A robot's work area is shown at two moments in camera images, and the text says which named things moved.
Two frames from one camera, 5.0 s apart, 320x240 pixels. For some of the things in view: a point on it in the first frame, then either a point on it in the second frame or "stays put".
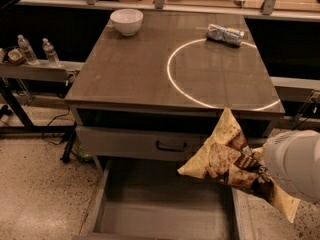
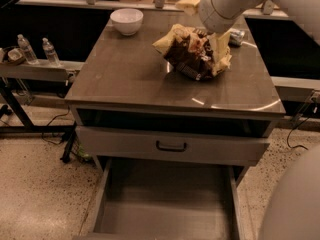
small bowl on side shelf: (15, 56) stays put
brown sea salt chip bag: (227, 157) → (189, 50)
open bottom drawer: (149, 199) stays put
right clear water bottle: (49, 50) stays put
